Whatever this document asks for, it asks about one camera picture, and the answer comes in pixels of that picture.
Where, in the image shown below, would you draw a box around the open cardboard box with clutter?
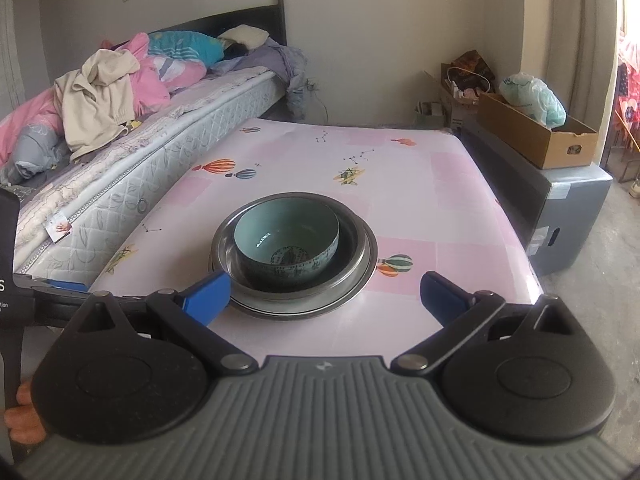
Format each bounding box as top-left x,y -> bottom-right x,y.
425,50 -> 496,130

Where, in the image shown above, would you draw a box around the teal white plastic bag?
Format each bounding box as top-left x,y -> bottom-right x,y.
499,73 -> 567,129

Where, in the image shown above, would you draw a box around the person's left hand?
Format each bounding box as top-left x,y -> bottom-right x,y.
3,380 -> 47,446

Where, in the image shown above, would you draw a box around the grey curtain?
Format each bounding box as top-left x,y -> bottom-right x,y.
546,0 -> 618,133

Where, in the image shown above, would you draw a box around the black bed headboard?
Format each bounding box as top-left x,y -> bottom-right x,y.
106,0 -> 289,57

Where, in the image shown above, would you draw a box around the long brown cardboard box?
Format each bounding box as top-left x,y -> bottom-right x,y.
477,93 -> 598,169

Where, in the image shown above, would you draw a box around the pink patterned tablecloth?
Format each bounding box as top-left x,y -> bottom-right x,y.
94,119 -> 541,360

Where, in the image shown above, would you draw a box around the white quilted mattress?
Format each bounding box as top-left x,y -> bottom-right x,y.
13,67 -> 285,285

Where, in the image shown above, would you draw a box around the purple bedsheet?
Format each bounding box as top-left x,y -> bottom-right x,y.
208,38 -> 308,120

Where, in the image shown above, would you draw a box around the beige garment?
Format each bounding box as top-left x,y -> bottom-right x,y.
53,49 -> 140,162

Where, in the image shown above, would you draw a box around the pink striped blanket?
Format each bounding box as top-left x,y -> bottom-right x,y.
1,32 -> 224,185

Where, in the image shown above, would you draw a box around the large steel basin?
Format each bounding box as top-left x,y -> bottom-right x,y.
208,199 -> 380,321

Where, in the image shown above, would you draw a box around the teal ceramic bowl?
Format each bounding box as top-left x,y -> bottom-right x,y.
233,196 -> 341,289

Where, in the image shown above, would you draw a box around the green paper bag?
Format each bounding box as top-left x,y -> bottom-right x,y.
414,101 -> 446,130

